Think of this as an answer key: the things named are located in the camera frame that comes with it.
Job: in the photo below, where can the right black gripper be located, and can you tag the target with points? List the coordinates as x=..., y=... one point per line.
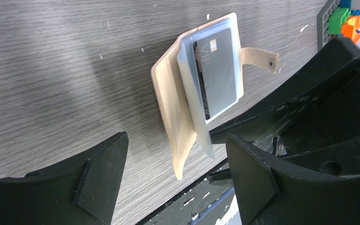
x=316, y=112

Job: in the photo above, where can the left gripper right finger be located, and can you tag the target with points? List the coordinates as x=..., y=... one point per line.
x=320, y=187

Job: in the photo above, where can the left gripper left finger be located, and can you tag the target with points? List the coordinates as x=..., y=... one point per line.
x=79, y=190

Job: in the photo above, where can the black VIP credit card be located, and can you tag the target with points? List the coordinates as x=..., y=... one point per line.
x=214, y=60

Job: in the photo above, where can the colourful toy brick assembly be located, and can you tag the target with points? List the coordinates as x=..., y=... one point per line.
x=338, y=18

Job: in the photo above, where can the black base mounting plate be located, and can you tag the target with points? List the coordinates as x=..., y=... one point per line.
x=201, y=203

